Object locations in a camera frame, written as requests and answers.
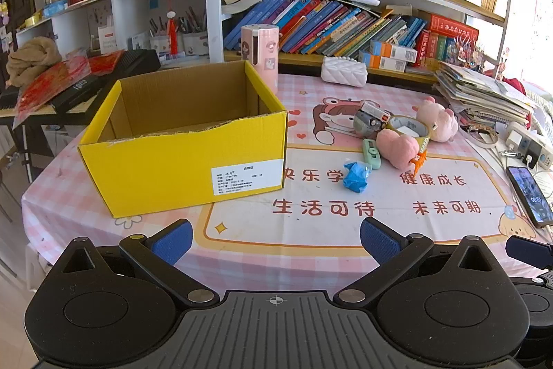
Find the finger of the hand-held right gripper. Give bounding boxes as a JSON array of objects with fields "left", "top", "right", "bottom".
[{"left": 505, "top": 235, "right": 553, "bottom": 261}]

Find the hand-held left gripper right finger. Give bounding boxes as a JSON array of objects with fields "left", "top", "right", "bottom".
[{"left": 332, "top": 217, "right": 503, "bottom": 308}]

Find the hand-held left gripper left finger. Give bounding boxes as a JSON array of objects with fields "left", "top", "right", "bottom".
[{"left": 56, "top": 218, "right": 221, "bottom": 308}]

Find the blue plastic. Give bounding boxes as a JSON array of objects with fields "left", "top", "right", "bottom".
[{"left": 343, "top": 161, "right": 373, "bottom": 194}]

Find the yellow cardboard box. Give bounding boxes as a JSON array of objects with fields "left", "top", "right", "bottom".
[{"left": 78, "top": 60, "right": 289, "bottom": 219}]

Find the orange plastic clip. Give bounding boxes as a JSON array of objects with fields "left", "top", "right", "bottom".
[{"left": 410, "top": 150, "right": 429, "bottom": 175}]

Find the pink plush toy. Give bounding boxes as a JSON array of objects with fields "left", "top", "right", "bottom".
[
  {"left": 375, "top": 129, "right": 419, "bottom": 170},
  {"left": 416, "top": 95, "right": 459, "bottom": 143}
]

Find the yellow tape roll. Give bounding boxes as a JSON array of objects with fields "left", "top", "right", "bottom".
[{"left": 385, "top": 115, "right": 432, "bottom": 152}]

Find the small red white box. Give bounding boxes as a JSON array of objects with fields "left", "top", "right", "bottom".
[{"left": 359, "top": 100, "right": 388, "bottom": 121}]

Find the black smartphone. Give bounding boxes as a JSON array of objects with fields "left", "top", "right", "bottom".
[{"left": 505, "top": 165, "right": 553, "bottom": 230}]

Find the white power strip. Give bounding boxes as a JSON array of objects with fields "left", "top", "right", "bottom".
[{"left": 503, "top": 121, "right": 553, "bottom": 171}]

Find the pink checkered tablecloth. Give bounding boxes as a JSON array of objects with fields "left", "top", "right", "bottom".
[{"left": 21, "top": 72, "right": 553, "bottom": 297}]

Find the stack of papers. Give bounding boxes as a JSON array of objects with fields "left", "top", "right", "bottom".
[{"left": 434, "top": 61, "right": 537, "bottom": 128}]

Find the red cloth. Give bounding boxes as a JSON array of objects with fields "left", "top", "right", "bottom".
[{"left": 503, "top": 77, "right": 528, "bottom": 98}]

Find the black keyboard stand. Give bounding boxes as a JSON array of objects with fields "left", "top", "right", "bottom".
[{"left": 0, "top": 110, "right": 57, "bottom": 185}]

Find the white quilted purse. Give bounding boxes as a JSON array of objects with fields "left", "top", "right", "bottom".
[{"left": 320, "top": 55, "right": 368, "bottom": 88}]

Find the orange blue small box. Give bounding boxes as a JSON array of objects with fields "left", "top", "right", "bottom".
[
  {"left": 358, "top": 50, "right": 407, "bottom": 73},
  {"left": 370, "top": 40, "right": 418, "bottom": 62}
]

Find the black electronic keyboard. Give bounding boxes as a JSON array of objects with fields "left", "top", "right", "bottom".
[{"left": 0, "top": 48, "right": 162, "bottom": 119}]

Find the white pen holder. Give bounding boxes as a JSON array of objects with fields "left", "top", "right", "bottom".
[
  {"left": 181, "top": 30, "right": 209, "bottom": 57},
  {"left": 149, "top": 32, "right": 174, "bottom": 54}
]

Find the colourful figurine stand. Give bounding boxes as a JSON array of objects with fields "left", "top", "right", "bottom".
[{"left": 449, "top": 38, "right": 489, "bottom": 72}]

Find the red plastic packet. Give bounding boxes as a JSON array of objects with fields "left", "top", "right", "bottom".
[{"left": 12, "top": 51, "right": 126, "bottom": 128}]

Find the red tassel ornament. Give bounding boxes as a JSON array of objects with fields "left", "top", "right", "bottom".
[{"left": 166, "top": 9, "right": 179, "bottom": 55}]

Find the pink cylindrical dispenser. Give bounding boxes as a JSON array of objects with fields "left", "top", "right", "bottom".
[{"left": 241, "top": 24, "right": 281, "bottom": 95}]

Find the white box red label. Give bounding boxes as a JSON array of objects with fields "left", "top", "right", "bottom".
[{"left": 98, "top": 25, "right": 119, "bottom": 54}]

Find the row of books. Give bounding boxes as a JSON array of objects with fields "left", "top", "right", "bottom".
[{"left": 222, "top": 0, "right": 429, "bottom": 57}]

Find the red thick dictionary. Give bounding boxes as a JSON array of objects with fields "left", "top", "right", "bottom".
[{"left": 425, "top": 15, "right": 480, "bottom": 44}]

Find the beige towel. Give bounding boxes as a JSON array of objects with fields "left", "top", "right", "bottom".
[{"left": 6, "top": 36, "right": 64, "bottom": 87}]

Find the white wooden bookshelf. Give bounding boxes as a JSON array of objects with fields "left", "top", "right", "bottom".
[{"left": 16, "top": 0, "right": 516, "bottom": 85}]

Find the wall poster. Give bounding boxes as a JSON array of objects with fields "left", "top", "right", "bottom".
[{"left": 535, "top": 0, "right": 553, "bottom": 46}]

